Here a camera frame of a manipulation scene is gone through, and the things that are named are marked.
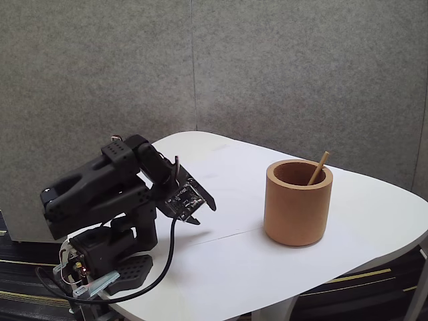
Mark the beige wooden pen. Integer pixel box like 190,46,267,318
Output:
307,150,330,185

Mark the brown cylindrical pen holder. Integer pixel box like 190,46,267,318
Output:
263,159,334,247

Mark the grey metal table clamp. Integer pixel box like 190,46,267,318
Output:
52,263,120,315

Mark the white table leg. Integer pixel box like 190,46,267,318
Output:
405,245,427,321
250,294,298,321

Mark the controller board with red light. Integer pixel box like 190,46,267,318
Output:
66,252,91,285

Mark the bare circuit board camera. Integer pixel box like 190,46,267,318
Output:
165,185,207,222

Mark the black camera cable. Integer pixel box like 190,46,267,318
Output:
35,216,178,305

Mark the thin white wire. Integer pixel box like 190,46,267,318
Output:
59,243,84,287

